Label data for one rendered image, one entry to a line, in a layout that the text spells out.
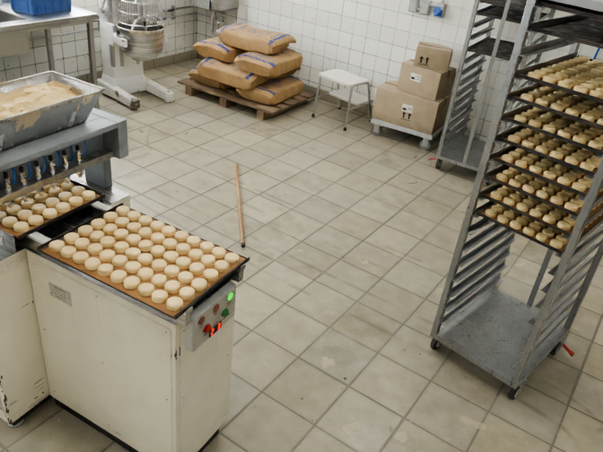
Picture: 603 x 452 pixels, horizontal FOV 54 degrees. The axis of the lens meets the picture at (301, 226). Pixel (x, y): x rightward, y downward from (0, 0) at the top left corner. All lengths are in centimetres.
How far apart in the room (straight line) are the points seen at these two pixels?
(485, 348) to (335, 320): 80
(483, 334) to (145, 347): 181
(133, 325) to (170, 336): 17
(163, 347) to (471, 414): 158
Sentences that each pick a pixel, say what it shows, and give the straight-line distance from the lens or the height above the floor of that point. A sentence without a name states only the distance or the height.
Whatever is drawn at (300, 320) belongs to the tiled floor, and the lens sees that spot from 325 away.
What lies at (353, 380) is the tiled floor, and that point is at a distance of 298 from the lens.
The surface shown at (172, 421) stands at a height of 38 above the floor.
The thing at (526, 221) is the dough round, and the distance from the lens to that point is 277.
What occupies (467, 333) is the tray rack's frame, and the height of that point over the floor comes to 15.
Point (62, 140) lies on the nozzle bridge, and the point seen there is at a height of 118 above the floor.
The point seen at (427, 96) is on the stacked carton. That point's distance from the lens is 548.
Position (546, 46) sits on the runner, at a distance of 271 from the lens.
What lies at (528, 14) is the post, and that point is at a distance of 248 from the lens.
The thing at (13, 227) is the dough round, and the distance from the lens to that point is 234.
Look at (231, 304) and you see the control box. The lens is 210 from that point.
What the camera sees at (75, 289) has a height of 77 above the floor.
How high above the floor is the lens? 210
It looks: 31 degrees down
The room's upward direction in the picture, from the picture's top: 7 degrees clockwise
